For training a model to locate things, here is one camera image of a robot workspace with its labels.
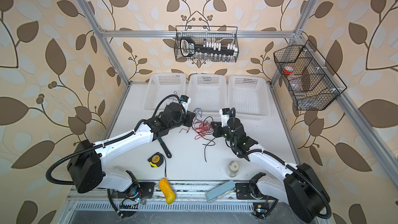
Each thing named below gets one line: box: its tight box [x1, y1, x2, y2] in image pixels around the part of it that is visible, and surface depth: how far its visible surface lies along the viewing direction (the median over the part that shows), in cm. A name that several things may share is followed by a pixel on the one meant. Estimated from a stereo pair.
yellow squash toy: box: [158, 177, 176, 205], surface depth 73 cm
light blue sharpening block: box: [204, 179, 236, 203], surface depth 72 cm
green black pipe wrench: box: [157, 136, 173, 159], surface depth 89 cm
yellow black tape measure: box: [147, 151, 167, 177], surface depth 83 cm
